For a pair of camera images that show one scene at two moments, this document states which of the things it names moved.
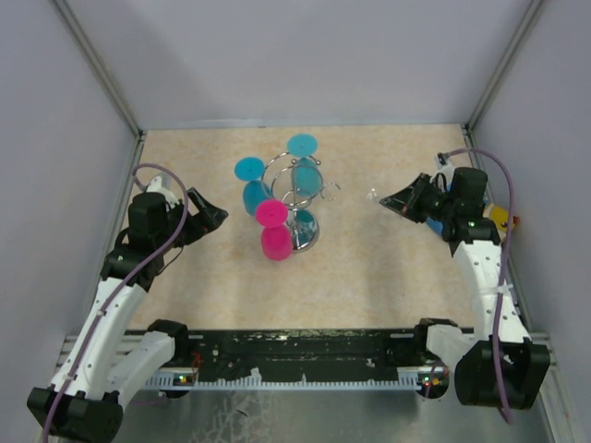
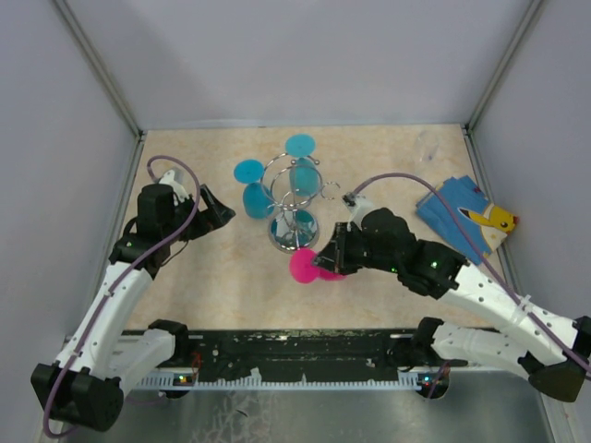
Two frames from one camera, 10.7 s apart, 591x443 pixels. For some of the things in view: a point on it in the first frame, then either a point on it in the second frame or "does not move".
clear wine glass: [373, 191] → [428, 144]
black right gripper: [405, 201] → [333, 256]
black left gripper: [204, 221] does not move
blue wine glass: [255, 191] does not move
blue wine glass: [306, 173] does not move
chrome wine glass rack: [297, 183] does not move
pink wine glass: [276, 237] → [304, 268]
